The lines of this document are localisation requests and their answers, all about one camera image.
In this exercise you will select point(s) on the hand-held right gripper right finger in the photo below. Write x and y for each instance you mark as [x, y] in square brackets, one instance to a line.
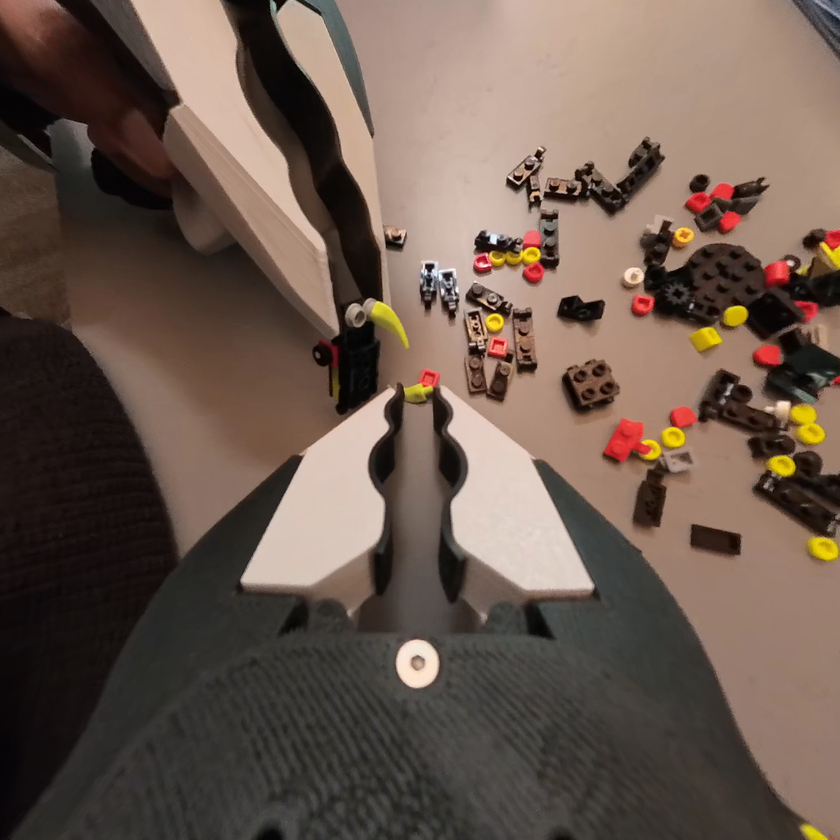
[518, 525]

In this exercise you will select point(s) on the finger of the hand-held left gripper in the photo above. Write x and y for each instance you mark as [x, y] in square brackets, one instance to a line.
[249, 197]
[308, 33]

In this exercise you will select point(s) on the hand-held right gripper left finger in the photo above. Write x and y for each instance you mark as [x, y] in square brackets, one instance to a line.
[315, 518]

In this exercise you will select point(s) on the black lego assembly lime horns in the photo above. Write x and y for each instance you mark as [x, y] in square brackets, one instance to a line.
[358, 367]

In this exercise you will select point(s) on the lime lego horn piece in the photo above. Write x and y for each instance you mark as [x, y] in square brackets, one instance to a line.
[415, 392]

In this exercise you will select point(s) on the pile of loose lego pieces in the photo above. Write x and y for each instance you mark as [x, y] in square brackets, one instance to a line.
[722, 269]

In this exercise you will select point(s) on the person's left hand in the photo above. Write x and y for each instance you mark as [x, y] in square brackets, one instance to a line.
[98, 98]

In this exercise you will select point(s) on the person's dark sweater torso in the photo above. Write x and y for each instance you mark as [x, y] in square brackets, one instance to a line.
[65, 525]

